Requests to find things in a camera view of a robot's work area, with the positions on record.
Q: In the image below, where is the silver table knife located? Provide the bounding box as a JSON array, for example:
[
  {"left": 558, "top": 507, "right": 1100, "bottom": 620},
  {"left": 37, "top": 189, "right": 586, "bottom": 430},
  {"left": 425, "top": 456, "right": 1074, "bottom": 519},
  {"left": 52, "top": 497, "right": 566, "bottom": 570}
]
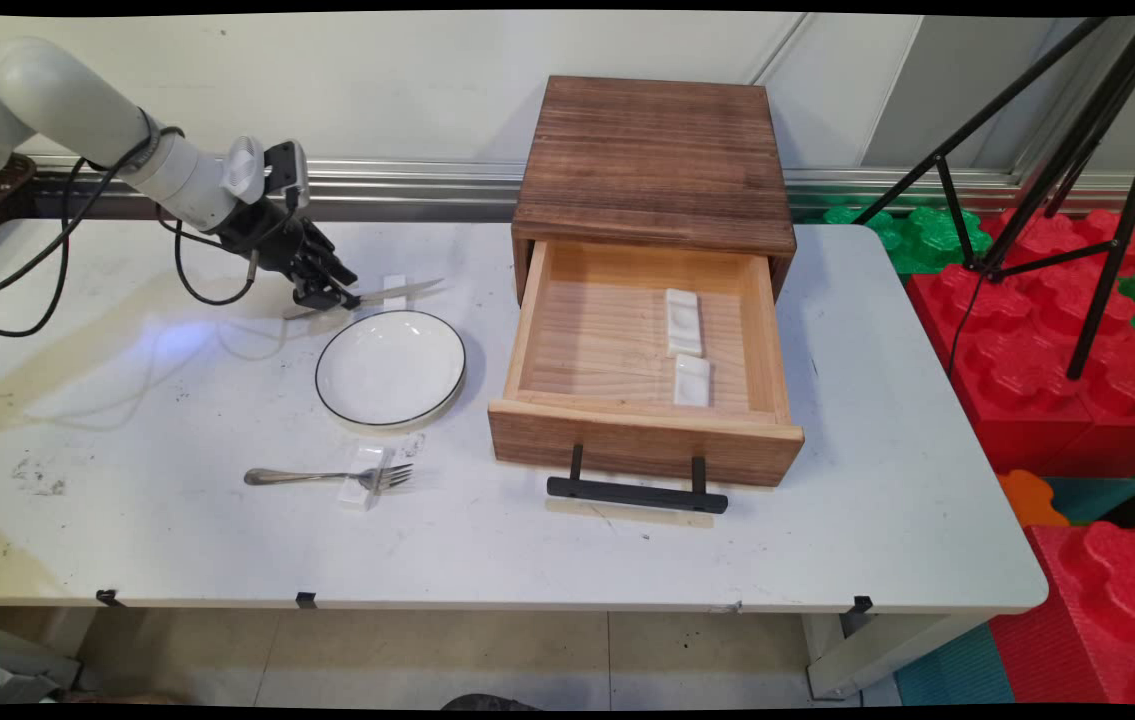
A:
[{"left": 282, "top": 277, "right": 447, "bottom": 322}]

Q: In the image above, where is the white plate black rim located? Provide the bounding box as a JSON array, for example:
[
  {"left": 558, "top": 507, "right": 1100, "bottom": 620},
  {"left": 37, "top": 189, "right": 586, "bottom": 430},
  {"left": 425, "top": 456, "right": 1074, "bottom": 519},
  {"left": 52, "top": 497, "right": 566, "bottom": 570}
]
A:
[{"left": 314, "top": 308, "right": 469, "bottom": 433}]

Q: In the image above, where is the dark wooden drawer cabinet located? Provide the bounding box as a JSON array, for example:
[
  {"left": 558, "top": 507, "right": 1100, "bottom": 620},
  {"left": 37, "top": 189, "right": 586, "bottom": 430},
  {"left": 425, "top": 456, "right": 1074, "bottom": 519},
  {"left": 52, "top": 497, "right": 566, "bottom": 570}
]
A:
[{"left": 511, "top": 75, "right": 799, "bottom": 307}]

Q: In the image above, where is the orange foam piece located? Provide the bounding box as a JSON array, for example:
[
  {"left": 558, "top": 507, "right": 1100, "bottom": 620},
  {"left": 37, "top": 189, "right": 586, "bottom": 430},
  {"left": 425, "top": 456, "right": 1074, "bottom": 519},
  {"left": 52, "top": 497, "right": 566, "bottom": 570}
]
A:
[{"left": 996, "top": 469, "right": 1071, "bottom": 530}]

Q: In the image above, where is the metal wall rail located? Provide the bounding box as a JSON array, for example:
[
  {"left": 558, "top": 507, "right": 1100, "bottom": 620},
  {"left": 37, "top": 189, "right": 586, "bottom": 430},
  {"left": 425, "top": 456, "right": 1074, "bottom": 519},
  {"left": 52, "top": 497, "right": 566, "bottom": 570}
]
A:
[{"left": 25, "top": 154, "right": 1135, "bottom": 224}]

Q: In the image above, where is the black tripod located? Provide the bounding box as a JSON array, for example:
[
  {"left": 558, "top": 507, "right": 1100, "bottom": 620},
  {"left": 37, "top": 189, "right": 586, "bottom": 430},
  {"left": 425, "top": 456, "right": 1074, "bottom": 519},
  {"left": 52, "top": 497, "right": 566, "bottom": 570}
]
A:
[{"left": 850, "top": 14, "right": 1135, "bottom": 382}]

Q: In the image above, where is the white table leg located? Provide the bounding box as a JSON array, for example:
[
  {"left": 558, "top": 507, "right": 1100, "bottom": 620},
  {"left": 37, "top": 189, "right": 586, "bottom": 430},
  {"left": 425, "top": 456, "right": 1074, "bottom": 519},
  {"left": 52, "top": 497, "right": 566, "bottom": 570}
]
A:
[{"left": 804, "top": 611, "right": 990, "bottom": 700}]

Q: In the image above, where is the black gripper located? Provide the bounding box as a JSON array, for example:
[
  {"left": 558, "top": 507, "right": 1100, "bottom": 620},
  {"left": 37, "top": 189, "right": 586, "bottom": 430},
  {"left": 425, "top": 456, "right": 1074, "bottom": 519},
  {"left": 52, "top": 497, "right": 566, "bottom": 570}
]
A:
[{"left": 215, "top": 198, "right": 364, "bottom": 311}]

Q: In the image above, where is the large red foam block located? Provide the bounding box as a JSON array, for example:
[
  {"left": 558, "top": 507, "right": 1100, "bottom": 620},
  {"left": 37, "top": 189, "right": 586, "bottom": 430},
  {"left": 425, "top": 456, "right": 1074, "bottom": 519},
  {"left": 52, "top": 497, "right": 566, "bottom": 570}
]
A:
[{"left": 905, "top": 207, "right": 1135, "bottom": 478}]

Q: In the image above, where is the long black arm cable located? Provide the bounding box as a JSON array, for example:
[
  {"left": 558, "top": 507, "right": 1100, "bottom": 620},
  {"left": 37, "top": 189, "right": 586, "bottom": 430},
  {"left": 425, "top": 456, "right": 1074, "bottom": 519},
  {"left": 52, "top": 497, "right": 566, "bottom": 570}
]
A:
[{"left": 0, "top": 108, "right": 190, "bottom": 339}]

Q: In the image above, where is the black drawer handle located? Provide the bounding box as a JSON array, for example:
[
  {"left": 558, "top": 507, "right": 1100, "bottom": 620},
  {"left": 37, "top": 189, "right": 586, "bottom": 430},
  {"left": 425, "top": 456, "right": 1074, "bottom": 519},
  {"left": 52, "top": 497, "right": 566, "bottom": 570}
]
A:
[{"left": 545, "top": 442, "right": 731, "bottom": 516}]

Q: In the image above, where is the light wooden drawer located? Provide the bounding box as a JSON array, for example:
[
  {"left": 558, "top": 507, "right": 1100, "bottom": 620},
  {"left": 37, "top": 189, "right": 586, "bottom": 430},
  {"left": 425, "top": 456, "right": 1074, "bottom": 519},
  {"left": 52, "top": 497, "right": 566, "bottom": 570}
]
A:
[{"left": 487, "top": 238, "right": 807, "bottom": 489}]

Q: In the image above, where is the silver fork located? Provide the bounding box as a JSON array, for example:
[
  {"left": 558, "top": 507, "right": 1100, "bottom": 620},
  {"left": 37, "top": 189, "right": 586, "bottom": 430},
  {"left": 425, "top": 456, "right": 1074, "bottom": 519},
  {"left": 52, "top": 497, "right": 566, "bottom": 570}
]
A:
[{"left": 243, "top": 462, "right": 416, "bottom": 493}]

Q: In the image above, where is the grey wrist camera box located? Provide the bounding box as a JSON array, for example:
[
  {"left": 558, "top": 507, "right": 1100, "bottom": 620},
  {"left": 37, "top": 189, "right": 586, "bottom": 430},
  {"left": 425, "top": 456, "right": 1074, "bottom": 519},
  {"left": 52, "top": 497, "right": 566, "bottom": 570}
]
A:
[{"left": 261, "top": 139, "right": 311, "bottom": 212}]

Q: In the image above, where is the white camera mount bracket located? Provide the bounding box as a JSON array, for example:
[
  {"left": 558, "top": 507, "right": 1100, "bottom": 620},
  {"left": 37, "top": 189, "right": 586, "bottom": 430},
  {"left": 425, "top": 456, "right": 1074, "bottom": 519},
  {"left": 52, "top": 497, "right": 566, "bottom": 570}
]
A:
[{"left": 221, "top": 136, "right": 267, "bottom": 202}]

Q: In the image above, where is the short black camera cable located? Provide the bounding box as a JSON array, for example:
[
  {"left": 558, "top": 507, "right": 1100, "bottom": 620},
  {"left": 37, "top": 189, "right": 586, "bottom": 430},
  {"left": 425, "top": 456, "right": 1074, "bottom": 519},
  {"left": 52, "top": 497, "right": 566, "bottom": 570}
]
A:
[{"left": 171, "top": 194, "right": 304, "bottom": 307}]

